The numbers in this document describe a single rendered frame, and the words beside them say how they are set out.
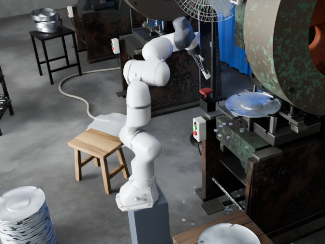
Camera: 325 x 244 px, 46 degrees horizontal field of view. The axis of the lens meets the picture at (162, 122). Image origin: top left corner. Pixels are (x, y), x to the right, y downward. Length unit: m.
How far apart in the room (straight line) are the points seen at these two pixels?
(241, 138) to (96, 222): 1.10
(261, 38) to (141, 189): 0.92
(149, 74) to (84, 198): 1.34
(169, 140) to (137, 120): 1.58
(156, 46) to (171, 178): 1.33
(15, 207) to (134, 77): 1.04
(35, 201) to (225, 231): 1.07
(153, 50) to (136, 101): 0.24
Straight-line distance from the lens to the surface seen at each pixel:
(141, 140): 1.75
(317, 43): 1.69
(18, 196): 2.40
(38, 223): 2.32
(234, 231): 1.97
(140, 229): 2.04
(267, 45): 1.46
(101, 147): 2.67
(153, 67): 1.70
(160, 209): 2.00
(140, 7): 3.10
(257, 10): 1.49
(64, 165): 3.17
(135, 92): 1.67
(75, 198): 2.82
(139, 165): 1.84
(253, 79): 2.11
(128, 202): 1.95
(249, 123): 2.12
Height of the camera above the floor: 1.76
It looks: 30 degrees down
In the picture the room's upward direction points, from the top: 4 degrees counter-clockwise
